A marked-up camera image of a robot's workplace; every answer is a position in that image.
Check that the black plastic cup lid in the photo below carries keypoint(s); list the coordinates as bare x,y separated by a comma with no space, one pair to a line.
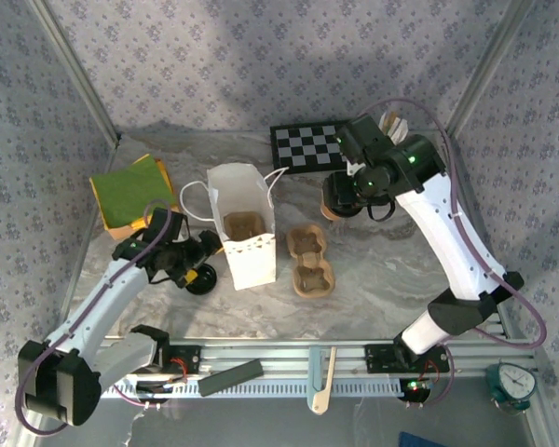
207,283

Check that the animal print paper gift bag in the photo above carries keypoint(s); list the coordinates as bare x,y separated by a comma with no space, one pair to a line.
251,265

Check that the brown paper coffee cup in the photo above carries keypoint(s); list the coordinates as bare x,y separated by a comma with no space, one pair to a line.
328,213

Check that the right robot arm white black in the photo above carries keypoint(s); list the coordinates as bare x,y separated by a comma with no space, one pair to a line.
447,242

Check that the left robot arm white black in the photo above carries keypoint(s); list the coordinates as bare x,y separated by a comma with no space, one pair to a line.
98,302

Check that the white wrapped straw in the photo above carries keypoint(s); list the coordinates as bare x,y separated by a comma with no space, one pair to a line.
402,129

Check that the black grey chessboard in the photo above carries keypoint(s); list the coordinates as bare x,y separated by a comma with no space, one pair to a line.
303,149

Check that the black flat bar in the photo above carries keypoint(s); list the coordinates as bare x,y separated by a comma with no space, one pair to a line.
230,377

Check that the black controller board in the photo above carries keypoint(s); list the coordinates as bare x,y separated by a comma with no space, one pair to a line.
151,387
414,393

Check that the wooden spatula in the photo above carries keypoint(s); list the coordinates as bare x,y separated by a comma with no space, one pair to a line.
320,400

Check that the teal alarm clock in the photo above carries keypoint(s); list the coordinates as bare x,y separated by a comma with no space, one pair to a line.
517,382

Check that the dark blue cloth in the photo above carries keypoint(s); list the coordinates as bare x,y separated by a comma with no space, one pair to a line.
417,441

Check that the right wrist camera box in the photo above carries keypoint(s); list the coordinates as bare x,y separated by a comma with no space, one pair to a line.
354,167

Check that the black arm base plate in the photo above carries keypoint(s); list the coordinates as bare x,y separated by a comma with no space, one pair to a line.
377,358
191,358

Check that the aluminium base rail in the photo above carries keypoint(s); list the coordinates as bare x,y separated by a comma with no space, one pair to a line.
279,354

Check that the aluminium frame post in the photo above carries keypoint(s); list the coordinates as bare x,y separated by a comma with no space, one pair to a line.
76,70
489,70

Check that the pale blue bracket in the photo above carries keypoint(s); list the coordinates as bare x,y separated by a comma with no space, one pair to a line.
314,368

